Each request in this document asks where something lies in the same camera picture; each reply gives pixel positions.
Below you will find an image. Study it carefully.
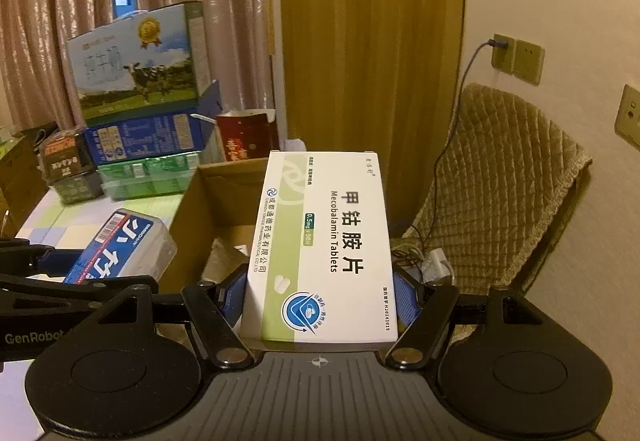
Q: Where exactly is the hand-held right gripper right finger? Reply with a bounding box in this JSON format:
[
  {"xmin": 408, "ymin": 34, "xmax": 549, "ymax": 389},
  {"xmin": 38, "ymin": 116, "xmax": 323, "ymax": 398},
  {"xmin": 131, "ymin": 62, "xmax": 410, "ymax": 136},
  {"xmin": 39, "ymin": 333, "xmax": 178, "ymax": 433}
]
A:
[{"xmin": 385, "ymin": 266, "xmax": 556, "ymax": 370}]

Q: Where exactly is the blue carton box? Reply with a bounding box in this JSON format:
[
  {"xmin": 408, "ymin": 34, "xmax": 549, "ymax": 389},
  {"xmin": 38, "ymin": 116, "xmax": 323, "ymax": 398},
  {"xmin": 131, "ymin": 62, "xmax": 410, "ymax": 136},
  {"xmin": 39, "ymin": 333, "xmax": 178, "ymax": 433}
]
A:
[{"xmin": 84, "ymin": 80, "xmax": 223, "ymax": 166}]

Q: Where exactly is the wall socket with charger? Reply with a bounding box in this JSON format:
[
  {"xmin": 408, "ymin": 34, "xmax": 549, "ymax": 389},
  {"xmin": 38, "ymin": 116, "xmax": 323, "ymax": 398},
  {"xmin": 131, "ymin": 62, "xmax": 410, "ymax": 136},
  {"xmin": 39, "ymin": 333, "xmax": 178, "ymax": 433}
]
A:
[{"xmin": 491, "ymin": 33, "xmax": 517, "ymax": 72}]

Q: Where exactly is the grey charger cable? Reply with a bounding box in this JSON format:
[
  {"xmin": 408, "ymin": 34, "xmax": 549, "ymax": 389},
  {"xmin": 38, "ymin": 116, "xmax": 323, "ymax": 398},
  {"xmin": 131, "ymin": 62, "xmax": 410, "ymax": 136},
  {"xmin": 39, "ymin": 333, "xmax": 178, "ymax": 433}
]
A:
[{"xmin": 407, "ymin": 37, "xmax": 503, "ymax": 242}]

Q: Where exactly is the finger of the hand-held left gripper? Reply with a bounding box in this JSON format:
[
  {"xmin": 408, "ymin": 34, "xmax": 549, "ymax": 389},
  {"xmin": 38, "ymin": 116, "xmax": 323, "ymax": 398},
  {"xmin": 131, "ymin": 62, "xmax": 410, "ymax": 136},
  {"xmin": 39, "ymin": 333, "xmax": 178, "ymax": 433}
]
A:
[
  {"xmin": 0, "ymin": 237, "xmax": 83, "ymax": 278},
  {"xmin": 0, "ymin": 273, "xmax": 160, "ymax": 309}
]

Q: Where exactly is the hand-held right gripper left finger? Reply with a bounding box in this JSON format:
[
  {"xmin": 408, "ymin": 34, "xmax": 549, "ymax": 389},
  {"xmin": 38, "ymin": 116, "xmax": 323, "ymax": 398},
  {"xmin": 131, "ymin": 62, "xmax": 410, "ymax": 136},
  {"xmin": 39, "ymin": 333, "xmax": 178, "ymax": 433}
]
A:
[{"xmin": 87, "ymin": 271, "xmax": 253, "ymax": 369}]

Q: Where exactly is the wall socket plate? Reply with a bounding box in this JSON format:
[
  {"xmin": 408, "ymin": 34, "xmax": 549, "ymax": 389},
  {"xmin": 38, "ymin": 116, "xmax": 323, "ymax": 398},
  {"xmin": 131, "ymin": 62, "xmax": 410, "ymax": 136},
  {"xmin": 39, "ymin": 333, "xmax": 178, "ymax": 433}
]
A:
[{"xmin": 619, "ymin": 83, "xmax": 640, "ymax": 145}]

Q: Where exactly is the yellow wall hanging strip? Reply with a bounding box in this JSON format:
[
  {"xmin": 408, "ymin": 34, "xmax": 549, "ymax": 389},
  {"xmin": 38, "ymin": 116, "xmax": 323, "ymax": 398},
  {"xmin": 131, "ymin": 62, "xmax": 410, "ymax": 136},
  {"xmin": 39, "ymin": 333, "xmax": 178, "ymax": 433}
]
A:
[{"xmin": 265, "ymin": 0, "xmax": 276, "ymax": 58}]

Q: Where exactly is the blue white plastic box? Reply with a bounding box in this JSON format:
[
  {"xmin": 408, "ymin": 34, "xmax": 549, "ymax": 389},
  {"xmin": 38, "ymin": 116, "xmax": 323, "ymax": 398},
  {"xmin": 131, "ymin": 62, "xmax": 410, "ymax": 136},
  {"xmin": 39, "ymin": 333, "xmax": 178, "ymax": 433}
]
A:
[{"xmin": 62, "ymin": 208, "xmax": 178, "ymax": 284}]

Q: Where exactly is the dark green box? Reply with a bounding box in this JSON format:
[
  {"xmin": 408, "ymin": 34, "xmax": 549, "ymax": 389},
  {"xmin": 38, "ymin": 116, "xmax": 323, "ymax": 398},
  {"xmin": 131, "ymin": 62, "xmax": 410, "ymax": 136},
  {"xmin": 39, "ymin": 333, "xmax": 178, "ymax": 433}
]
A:
[{"xmin": 52, "ymin": 171, "xmax": 105, "ymax": 206}]

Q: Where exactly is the dark red gift bag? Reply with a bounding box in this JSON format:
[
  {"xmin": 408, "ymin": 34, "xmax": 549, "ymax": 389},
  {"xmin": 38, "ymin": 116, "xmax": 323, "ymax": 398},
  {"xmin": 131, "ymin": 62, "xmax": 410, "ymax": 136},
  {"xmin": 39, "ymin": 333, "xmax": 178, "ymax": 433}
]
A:
[{"xmin": 216, "ymin": 108, "xmax": 280, "ymax": 164}]

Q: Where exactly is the golden curtain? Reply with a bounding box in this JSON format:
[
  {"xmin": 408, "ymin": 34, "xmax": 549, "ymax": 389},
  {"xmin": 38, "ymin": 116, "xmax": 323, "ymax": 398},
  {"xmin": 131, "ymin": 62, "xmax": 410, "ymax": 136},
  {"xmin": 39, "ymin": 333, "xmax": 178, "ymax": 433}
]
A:
[{"xmin": 279, "ymin": 0, "xmax": 468, "ymax": 242}]

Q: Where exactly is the white green medicine box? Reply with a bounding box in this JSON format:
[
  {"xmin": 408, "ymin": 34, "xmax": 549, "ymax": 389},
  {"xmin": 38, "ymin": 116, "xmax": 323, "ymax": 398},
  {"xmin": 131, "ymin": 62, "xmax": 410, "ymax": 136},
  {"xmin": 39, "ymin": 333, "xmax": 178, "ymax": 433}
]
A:
[{"xmin": 239, "ymin": 150, "xmax": 400, "ymax": 348}]

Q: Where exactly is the checked cloth desktop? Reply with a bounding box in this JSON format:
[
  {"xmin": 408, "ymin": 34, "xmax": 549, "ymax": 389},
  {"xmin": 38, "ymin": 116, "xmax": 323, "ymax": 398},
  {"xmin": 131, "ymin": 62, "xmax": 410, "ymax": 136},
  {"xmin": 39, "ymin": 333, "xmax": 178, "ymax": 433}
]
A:
[{"xmin": 0, "ymin": 183, "xmax": 198, "ymax": 439}]

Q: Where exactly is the brown storage cardboard box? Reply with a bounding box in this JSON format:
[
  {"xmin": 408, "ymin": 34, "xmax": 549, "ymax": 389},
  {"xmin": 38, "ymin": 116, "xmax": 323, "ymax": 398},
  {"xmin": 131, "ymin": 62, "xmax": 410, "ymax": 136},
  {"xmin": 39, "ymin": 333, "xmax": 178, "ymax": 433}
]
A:
[{"xmin": 0, "ymin": 121, "xmax": 52, "ymax": 218}]

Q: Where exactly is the cow print milk gift box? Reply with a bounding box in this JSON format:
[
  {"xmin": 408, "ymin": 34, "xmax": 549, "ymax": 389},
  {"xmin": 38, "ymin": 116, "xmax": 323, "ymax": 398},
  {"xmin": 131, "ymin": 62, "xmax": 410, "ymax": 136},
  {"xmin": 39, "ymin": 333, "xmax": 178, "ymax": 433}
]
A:
[{"xmin": 66, "ymin": 2, "xmax": 212, "ymax": 126}]

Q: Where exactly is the white power strip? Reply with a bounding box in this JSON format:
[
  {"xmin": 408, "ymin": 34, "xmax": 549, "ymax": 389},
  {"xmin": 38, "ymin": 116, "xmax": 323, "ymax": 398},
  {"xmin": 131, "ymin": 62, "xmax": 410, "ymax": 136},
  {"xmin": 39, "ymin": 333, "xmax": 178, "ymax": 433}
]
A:
[{"xmin": 421, "ymin": 248, "xmax": 454, "ymax": 283}]

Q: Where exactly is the chair with quilted cover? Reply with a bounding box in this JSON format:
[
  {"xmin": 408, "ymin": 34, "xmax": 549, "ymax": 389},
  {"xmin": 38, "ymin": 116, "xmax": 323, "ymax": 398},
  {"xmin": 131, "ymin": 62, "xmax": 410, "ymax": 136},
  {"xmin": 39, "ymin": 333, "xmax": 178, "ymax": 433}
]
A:
[{"xmin": 400, "ymin": 82, "xmax": 595, "ymax": 294}]

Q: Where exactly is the black box with orange label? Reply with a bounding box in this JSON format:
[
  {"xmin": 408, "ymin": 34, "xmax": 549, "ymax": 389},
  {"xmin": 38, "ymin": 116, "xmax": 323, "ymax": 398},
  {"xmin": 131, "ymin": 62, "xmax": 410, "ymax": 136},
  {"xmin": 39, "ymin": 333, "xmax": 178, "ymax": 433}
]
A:
[{"xmin": 39, "ymin": 127, "xmax": 96, "ymax": 182}]

